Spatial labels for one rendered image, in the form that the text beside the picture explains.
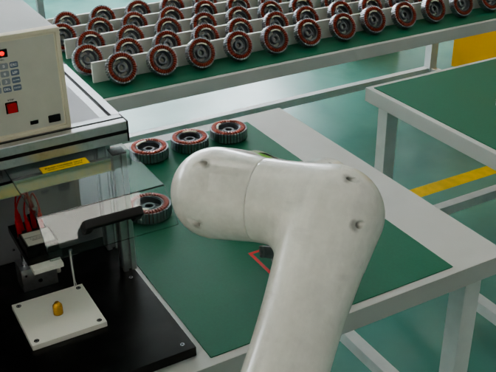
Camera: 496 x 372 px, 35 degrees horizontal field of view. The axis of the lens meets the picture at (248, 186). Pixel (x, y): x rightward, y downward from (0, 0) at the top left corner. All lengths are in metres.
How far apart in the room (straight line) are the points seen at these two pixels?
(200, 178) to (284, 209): 0.12
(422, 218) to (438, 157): 2.06
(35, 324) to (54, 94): 0.45
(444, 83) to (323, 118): 1.64
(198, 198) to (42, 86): 0.65
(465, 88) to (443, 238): 0.99
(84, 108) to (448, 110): 1.34
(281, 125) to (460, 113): 0.58
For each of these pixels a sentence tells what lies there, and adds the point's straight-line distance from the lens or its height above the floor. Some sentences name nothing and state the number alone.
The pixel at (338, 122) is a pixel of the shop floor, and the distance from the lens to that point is 4.39.
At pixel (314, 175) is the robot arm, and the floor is 1.32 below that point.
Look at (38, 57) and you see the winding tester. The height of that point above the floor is 1.27.
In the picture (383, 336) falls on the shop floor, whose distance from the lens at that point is 2.82.
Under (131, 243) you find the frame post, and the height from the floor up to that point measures 0.84.
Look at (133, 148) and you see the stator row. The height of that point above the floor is 0.79.
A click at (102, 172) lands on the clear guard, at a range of 1.54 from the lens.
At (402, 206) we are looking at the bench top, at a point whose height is 0.75.
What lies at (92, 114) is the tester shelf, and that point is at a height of 1.11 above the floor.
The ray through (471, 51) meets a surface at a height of 0.14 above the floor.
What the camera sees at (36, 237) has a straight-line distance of 1.65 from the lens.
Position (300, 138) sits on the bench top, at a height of 0.75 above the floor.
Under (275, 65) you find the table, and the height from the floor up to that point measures 0.75.
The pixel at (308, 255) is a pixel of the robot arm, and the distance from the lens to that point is 0.91.
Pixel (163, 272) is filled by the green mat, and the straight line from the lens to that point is 1.79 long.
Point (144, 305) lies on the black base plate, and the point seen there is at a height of 0.77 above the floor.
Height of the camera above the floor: 1.76
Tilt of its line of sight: 28 degrees down
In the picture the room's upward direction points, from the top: 1 degrees counter-clockwise
